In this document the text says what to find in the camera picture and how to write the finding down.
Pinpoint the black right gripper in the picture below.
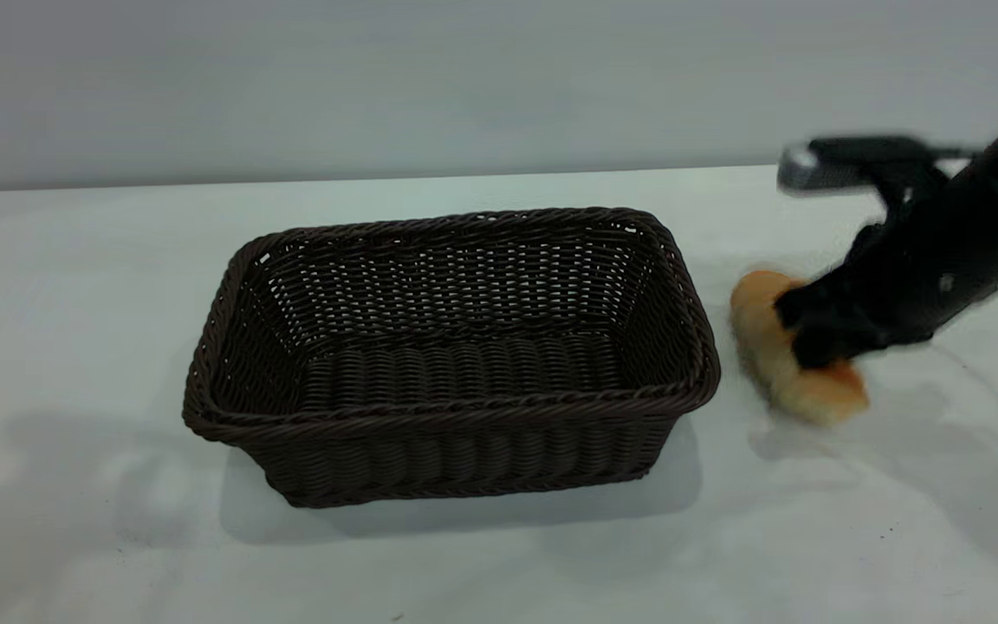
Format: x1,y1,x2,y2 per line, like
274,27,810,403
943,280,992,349
774,117,998,371

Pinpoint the striped orange bread roll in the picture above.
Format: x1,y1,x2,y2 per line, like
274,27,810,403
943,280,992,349
729,269,871,427

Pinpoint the dark brown wicker basket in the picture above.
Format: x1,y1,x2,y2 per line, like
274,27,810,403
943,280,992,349
181,206,723,510

